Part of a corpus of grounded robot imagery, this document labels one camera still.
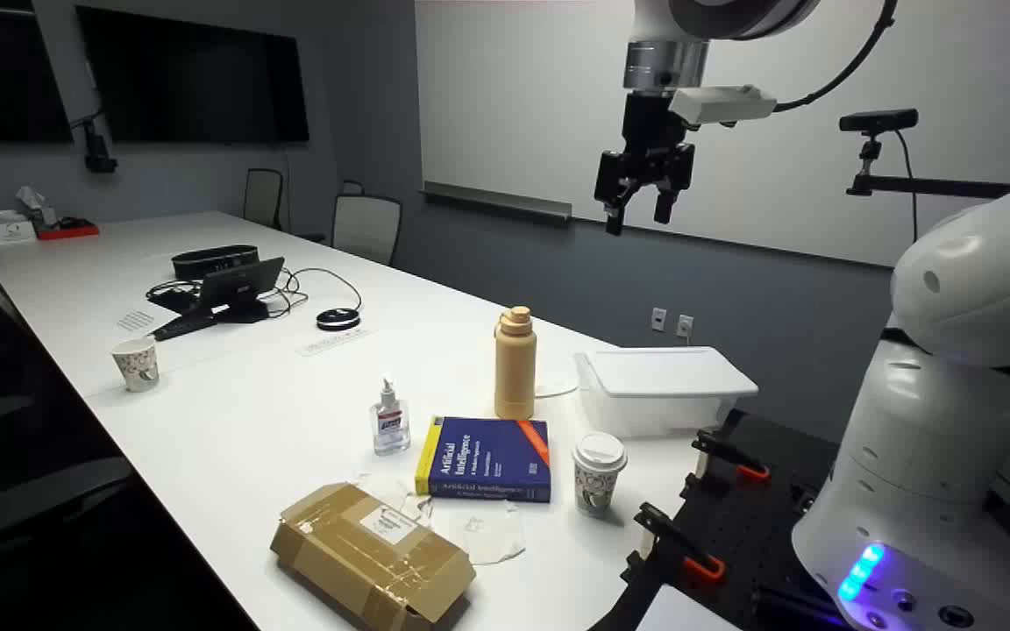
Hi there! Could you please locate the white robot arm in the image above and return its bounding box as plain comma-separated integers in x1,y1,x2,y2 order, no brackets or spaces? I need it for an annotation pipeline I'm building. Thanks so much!
598,0,1010,631

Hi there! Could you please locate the small paper cup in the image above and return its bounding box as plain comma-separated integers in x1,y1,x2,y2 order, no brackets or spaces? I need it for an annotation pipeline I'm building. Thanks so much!
114,336,163,392

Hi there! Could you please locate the clear plastic wrapper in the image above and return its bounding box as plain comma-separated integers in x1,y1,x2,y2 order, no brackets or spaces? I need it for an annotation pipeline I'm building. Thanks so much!
459,514,527,565

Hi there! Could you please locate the white tissue box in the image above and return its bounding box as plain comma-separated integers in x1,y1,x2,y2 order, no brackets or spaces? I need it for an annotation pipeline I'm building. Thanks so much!
0,212,34,247

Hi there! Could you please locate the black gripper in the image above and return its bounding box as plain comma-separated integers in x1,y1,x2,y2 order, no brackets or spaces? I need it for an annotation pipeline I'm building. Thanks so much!
598,96,694,236

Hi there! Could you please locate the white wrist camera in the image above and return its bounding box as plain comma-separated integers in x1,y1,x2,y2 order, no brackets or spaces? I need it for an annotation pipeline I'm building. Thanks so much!
672,83,776,128

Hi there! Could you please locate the dark office chair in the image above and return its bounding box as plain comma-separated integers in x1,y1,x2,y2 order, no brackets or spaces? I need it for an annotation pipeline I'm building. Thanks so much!
0,226,141,565

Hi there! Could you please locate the blue book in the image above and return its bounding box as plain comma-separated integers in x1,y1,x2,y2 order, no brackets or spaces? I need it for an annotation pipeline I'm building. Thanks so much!
416,419,552,504

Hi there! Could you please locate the red tray with items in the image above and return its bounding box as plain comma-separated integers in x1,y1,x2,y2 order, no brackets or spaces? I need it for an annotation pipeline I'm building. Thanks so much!
39,219,103,242

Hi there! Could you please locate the black speaker bar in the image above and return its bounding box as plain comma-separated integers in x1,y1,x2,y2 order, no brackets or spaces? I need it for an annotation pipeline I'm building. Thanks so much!
171,247,259,282

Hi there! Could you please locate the tan squeeze bottle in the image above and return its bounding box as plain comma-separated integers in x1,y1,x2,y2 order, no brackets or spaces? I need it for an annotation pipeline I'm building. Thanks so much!
495,304,537,419

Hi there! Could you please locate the brown cardboard box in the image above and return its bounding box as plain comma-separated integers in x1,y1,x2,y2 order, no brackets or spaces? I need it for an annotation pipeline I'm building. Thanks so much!
269,485,479,631

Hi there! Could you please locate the grey mesh office chair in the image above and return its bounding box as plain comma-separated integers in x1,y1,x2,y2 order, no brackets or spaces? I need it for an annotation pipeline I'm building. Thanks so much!
335,193,403,262

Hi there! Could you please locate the wall whiteboard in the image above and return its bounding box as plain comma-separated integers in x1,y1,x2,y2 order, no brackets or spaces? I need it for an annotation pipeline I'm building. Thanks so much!
411,0,1010,270

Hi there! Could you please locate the black webcam under monitors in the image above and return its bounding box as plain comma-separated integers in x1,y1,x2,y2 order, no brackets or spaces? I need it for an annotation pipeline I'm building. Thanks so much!
81,121,120,174

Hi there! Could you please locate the black conference tablet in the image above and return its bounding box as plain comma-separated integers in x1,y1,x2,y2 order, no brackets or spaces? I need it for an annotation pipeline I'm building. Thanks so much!
156,261,285,340

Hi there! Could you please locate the white lidded paper cup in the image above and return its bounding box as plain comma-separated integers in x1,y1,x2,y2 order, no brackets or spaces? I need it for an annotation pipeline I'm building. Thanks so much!
577,431,627,512

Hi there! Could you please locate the orange handled clamp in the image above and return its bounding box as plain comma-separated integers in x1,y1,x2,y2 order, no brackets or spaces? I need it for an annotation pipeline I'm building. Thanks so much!
693,431,771,486
635,500,726,586

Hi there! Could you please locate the black camera on stand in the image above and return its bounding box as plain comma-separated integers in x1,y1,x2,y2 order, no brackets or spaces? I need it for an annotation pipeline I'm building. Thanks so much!
838,109,1010,201

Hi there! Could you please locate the clear sanitizer bottle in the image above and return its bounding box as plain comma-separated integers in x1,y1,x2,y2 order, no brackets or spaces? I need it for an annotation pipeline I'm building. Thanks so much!
373,382,411,456

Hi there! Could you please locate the right wall monitor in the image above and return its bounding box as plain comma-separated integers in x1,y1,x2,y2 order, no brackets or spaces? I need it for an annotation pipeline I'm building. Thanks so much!
78,8,308,145

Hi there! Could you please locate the white plastic container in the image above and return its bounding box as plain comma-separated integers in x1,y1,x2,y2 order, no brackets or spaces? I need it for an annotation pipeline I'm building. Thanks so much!
577,347,759,440

